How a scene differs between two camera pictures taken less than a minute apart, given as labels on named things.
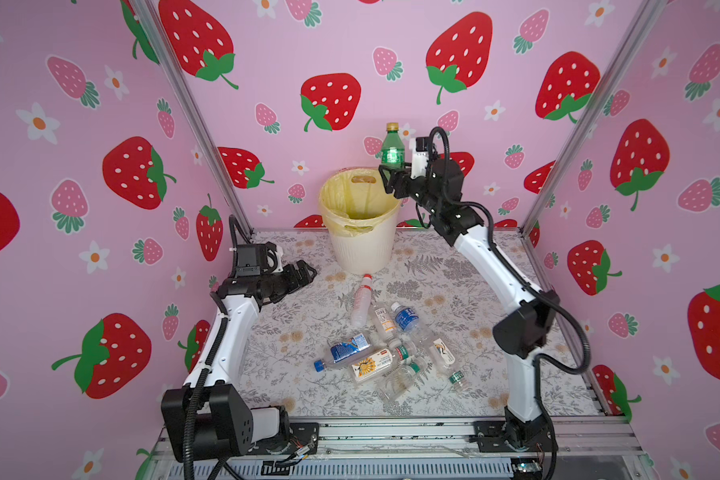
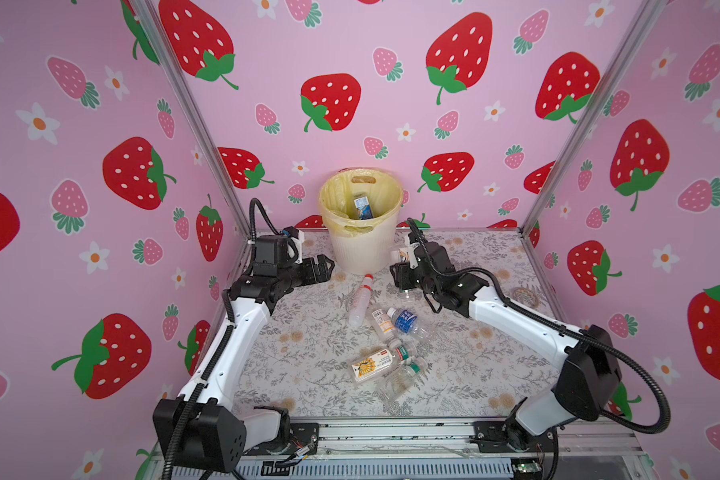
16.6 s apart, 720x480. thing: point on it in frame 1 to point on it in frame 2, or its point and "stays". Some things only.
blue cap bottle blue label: x=343 y=351 to x=364 y=208
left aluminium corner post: x=148 y=17 stays
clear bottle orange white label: x=386 y=322 stays
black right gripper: x=399 y=174 to x=401 y=273
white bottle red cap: x=361 y=307 stays
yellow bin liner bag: x=354 y=200 stays
